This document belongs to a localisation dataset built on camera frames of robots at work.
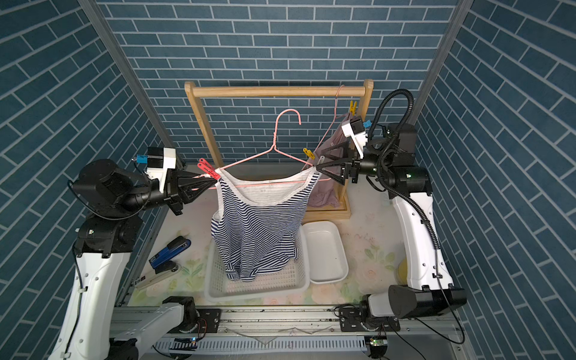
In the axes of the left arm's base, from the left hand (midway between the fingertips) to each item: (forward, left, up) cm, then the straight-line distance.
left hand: (220, 184), depth 50 cm
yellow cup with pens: (-5, -57, -42) cm, 71 cm away
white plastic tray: (+2, -31, -47) cm, 56 cm away
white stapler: (-7, +34, -46) cm, 58 cm away
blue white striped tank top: (+2, -5, -21) cm, 22 cm away
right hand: (+9, -25, -2) cm, 27 cm away
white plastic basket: (-5, -16, -47) cm, 50 cm away
